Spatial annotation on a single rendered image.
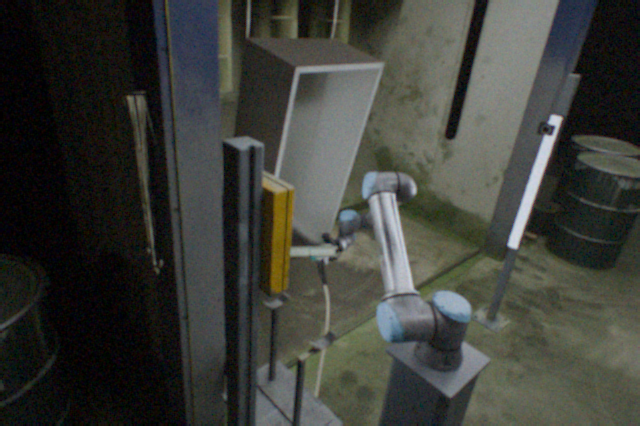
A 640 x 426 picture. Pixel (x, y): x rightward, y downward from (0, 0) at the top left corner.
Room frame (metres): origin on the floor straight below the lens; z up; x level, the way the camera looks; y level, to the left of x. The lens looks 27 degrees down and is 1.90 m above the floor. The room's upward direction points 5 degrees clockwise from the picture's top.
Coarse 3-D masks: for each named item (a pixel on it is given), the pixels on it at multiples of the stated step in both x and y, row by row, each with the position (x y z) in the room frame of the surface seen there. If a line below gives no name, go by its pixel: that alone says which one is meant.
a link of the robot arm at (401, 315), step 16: (368, 176) 1.76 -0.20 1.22; (384, 176) 1.77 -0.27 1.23; (368, 192) 1.72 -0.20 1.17; (384, 192) 1.70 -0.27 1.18; (384, 208) 1.64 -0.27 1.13; (384, 224) 1.58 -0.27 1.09; (384, 240) 1.53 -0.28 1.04; (400, 240) 1.54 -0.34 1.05; (384, 256) 1.48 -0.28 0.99; (400, 256) 1.47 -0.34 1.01; (384, 272) 1.44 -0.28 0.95; (400, 272) 1.41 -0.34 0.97; (400, 288) 1.36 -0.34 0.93; (384, 304) 1.31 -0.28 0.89; (400, 304) 1.30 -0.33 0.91; (416, 304) 1.31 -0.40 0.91; (384, 320) 1.28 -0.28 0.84; (400, 320) 1.24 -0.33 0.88; (416, 320) 1.25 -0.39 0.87; (432, 320) 1.27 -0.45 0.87; (384, 336) 1.26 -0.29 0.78; (400, 336) 1.22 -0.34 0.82; (416, 336) 1.23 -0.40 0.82
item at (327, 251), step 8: (296, 248) 1.97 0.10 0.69; (304, 248) 1.95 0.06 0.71; (312, 248) 1.92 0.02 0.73; (320, 248) 1.90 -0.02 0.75; (328, 248) 1.88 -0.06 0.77; (336, 248) 1.88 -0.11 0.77; (296, 256) 1.95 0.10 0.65; (304, 256) 1.93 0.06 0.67; (320, 256) 1.89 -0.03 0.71; (328, 256) 1.87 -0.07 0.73; (336, 256) 1.86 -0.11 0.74; (320, 264) 1.89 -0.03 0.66; (320, 272) 1.89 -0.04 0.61
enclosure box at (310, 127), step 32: (256, 64) 2.02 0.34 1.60; (288, 64) 1.88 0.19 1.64; (320, 64) 1.97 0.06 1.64; (352, 64) 2.11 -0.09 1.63; (256, 96) 2.02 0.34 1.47; (288, 96) 1.87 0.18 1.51; (320, 96) 2.55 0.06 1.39; (352, 96) 2.41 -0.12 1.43; (256, 128) 2.01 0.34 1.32; (288, 128) 2.42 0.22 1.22; (320, 128) 2.55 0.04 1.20; (352, 128) 2.39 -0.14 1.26; (288, 160) 2.49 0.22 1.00; (320, 160) 2.54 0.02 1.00; (352, 160) 2.35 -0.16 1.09; (320, 192) 2.52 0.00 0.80; (320, 224) 2.50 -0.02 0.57
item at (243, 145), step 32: (224, 160) 0.78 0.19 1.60; (256, 160) 0.77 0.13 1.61; (224, 192) 0.78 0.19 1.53; (256, 192) 0.77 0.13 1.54; (224, 224) 0.78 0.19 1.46; (256, 224) 0.78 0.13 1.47; (224, 256) 0.79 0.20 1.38; (256, 256) 0.78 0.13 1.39; (256, 288) 0.78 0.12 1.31; (256, 320) 0.78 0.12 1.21; (256, 352) 0.78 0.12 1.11; (256, 384) 0.79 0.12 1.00
